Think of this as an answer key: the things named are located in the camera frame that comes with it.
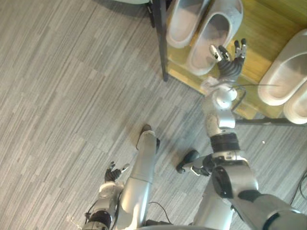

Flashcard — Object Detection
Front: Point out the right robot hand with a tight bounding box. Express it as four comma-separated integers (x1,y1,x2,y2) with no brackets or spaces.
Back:
209,38,248,80

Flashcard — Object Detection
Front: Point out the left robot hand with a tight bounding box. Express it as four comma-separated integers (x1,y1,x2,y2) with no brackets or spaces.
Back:
104,161,130,183

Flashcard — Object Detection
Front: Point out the left silver robot leg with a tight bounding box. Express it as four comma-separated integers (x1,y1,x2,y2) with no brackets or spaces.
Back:
114,124,161,229

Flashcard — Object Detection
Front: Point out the grey slipper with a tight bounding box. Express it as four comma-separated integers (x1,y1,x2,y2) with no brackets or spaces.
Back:
283,83,307,125
188,0,244,77
257,29,307,106
166,0,212,49

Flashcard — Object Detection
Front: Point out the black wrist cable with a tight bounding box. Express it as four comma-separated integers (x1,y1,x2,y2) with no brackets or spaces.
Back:
229,81,279,112

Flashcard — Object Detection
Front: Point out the wooden shoe rack black frame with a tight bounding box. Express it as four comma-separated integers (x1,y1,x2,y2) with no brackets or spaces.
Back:
146,0,307,127

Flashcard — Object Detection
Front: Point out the thin black cable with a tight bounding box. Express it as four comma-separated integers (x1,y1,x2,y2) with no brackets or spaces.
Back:
148,201,174,225

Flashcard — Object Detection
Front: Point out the black floor cable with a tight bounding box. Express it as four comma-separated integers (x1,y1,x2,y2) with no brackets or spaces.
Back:
289,172,307,209

